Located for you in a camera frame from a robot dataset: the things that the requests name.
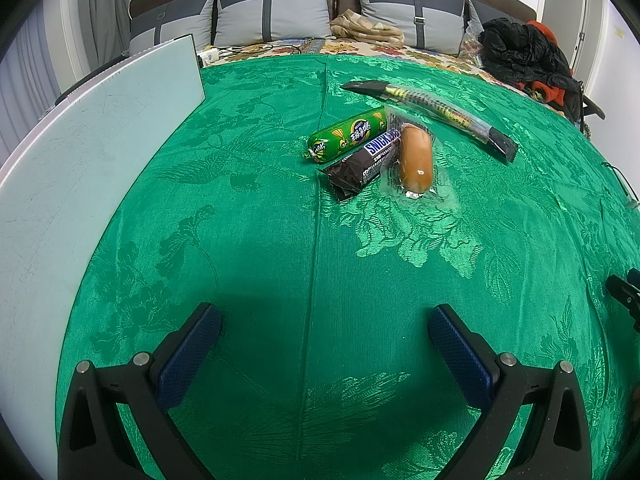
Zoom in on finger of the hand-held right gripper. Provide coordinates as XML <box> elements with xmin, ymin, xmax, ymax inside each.
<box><xmin>605</xmin><ymin>269</ymin><xmax>640</xmax><ymax>333</ymax></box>

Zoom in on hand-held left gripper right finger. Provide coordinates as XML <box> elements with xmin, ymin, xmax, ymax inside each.
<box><xmin>427</xmin><ymin>304</ymin><xmax>593</xmax><ymax>480</ymax></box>

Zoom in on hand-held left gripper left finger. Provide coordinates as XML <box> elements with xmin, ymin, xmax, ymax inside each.
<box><xmin>57</xmin><ymin>302</ymin><xmax>223</xmax><ymax>480</ymax></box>

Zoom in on bread roll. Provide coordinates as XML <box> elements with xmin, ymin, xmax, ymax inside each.
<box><xmin>379</xmin><ymin>106</ymin><xmax>461</xmax><ymax>211</ymax></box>

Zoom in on brown chocolate bar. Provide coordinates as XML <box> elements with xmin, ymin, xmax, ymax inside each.
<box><xmin>320</xmin><ymin>127</ymin><xmax>403</xmax><ymax>202</ymax></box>

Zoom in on long black clear snack packet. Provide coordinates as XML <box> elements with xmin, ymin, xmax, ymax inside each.
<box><xmin>341</xmin><ymin>80</ymin><xmax>519</xmax><ymax>166</ymax></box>

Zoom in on green sausage packet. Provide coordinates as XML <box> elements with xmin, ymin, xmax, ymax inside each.
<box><xmin>306</xmin><ymin>107</ymin><xmax>388</xmax><ymax>163</ymax></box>

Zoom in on green floral blanket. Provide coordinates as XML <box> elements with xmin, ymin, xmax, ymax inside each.
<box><xmin>55</xmin><ymin>55</ymin><xmax>640</xmax><ymax>480</ymax></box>

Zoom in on white board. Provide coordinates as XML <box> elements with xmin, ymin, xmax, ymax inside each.
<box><xmin>0</xmin><ymin>34</ymin><xmax>207</xmax><ymax>480</ymax></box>

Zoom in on black chair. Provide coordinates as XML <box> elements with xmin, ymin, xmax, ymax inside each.
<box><xmin>565</xmin><ymin>80</ymin><xmax>606</xmax><ymax>133</ymax></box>

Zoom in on red orange garment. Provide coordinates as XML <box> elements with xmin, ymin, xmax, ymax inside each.
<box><xmin>520</xmin><ymin>21</ymin><xmax>576</xmax><ymax>106</ymax></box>

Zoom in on black jacket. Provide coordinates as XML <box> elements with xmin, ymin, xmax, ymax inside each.
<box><xmin>479</xmin><ymin>17</ymin><xmax>583</xmax><ymax>93</ymax></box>

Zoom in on clear plastic bag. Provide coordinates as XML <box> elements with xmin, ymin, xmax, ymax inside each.
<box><xmin>457</xmin><ymin>20</ymin><xmax>488</xmax><ymax>66</ymax></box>

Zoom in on grey curtain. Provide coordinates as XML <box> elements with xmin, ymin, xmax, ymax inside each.
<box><xmin>0</xmin><ymin>0</ymin><xmax>131</xmax><ymax>121</ymax></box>

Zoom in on beige patterned cloth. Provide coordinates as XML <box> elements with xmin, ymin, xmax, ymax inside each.
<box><xmin>330</xmin><ymin>10</ymin><xmax>405</xmax><ymax>43</ymax></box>

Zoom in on grey strapped pillow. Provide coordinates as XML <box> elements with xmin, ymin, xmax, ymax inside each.
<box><xmin>465</xmin><ymin>0</ymin><xmax>538</xmax><ymax>36</ymax></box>
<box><xmin>353</xmin><ymin>0</ymin><xmax>468</xmax><ymax>55</ymax></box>
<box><xmin>129</xmin><ymin>0</ymin><xmax>219</xmax><ymax>56</ymax></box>
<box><xmin>212</xmin><ymin>0</ymin><xmax>333</xmax><ymax>48</ymax></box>

